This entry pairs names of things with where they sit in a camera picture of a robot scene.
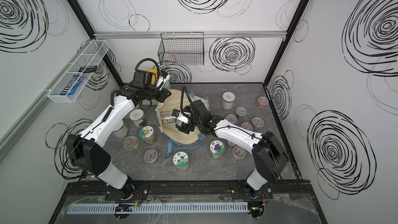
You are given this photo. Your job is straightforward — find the yellow toast slice front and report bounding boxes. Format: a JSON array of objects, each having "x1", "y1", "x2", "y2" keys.
[{"x1": 147, "y1": 68, "x2": 158, "y2": 85}]

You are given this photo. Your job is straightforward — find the purple flower label jar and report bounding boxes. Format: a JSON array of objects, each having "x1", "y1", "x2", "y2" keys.
[{"x1": 209, "y1": 140, "x2": 225, "y2": 159}]

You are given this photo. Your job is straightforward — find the red bee label seed jar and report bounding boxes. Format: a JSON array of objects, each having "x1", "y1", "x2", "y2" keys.
[{"x1": 258, "y1": 96, "x2": 268, "y2": 109}]

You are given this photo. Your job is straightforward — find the white slotted cable duct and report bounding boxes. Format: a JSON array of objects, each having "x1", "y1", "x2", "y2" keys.
[{"x1": 66, "y1": 202, "x2": 250, "y2": 215}]

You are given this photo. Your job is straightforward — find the black corner frame post left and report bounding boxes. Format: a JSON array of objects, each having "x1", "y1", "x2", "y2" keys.
[{"x1": 67, "y1": 0, "x2": 124, "y2": 87}]

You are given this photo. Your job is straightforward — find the grey wall rail left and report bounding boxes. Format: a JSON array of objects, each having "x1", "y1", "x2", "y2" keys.
[{"x1": 1, "y1": 39, "x2": 93, "y2": 163}]

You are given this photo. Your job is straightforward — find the mint green toaster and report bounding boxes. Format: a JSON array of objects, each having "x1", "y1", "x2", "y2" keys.
[{"x1": 143, "y1": 81, "x2": 171, "y2": 105}]

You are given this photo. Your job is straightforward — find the yellow strip lid seed jar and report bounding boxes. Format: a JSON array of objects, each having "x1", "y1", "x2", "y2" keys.
[{"x1": 235, "y1": 106, "x2": 247, "y2": 119}]

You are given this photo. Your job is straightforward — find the grey wall rail back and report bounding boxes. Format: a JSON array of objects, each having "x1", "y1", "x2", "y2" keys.
[{"x1": 94, "y1": 31, "x2": 287, "y2": 39}]

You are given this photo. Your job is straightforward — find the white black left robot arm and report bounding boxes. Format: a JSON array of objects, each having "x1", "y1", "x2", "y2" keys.
[{"x1": 66, "y1": 64, "x2": 171, "y2": 199}]

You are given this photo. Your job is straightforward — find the dark label small jar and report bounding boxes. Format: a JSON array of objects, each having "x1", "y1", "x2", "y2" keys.
[{"x1": 144, "y1": 149, "x2": 159, "y2": 164}]

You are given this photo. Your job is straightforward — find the grey wall rail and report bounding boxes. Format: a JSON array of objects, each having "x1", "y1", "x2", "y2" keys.
[
  {"x1": 94, "y1": 31, "x2": 287, "y2": 39},
  {"x1": 1, "y1": 39, "x2": 93, "y2": 163}
]

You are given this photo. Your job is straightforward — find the black corner frame post right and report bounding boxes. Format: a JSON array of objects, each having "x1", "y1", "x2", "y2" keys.
[{"x1": 263, "y1": 0, "x2": 310, "y2": 87}]

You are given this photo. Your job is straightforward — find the purple stripe label jar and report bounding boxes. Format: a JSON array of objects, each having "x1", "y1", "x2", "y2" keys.
[{"x1": 161, "y1": 113, "x2": 176, "y2": 124}]

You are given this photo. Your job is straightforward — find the blue candy packet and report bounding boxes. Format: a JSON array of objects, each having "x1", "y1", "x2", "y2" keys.
[{"x1": 60, "y1": 75, "x2": 84, "y2": 96}]

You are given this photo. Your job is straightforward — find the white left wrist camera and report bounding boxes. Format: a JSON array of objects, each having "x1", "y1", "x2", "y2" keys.
[{"x1": 155, "y1": 70, "x2": 170, "y2": 90}]

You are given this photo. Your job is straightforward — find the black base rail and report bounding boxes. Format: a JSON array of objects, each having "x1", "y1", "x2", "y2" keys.
[{"x1": 62, "y1": 179, "x2": 315, "y2": 202}]

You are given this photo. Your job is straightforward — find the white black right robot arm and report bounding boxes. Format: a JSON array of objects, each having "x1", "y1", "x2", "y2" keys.
[{"x1": 172, "y1": 86, "x2": 289, "y2": 198}]

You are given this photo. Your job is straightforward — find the black wire wall basket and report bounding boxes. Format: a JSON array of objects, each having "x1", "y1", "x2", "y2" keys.
[{"x1": 158, "y1": 37, "x2": 205, "y2": 65}]

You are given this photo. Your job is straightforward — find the black corner frame post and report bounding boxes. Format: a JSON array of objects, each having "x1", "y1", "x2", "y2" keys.
[
  {"x1": 263, "y1": 0, "x2": 310, "y2": 87},
  {"x1": 67, "y1": 0, "x2": 124, "y2": 87}
]

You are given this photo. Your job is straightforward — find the cream canvas bag blue handles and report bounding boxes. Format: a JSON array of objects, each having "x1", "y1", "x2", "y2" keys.
[{"x1": 155, "y1": 89, "x2": 209, "y2": 154}]

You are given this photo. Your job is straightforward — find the clear lid red seed jar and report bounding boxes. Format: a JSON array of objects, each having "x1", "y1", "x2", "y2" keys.
[{"x1": 226, "y1": 114, "x2": 238, "y2": 124}]

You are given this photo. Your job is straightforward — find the silver label jar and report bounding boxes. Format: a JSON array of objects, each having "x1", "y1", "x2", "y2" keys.
[{"x1": 221, "y1": 92, "x2": 235, "y2": 110}]

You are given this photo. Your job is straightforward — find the black small box on shelf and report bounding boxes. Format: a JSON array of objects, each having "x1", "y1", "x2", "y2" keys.
[{"x1": 79, "y1": 65, "x2": 98, "y2": 73}]

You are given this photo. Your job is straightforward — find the white wire wall shelf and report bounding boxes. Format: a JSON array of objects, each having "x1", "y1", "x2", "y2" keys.
[{"x1": 47, "y1": 39, "x2": 109, "y2": 103}]

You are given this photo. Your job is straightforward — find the white orange label jar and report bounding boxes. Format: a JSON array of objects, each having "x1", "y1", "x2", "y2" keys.
[{"x1": 173, "y1": 151, "x2": 190, "y2": 173}]

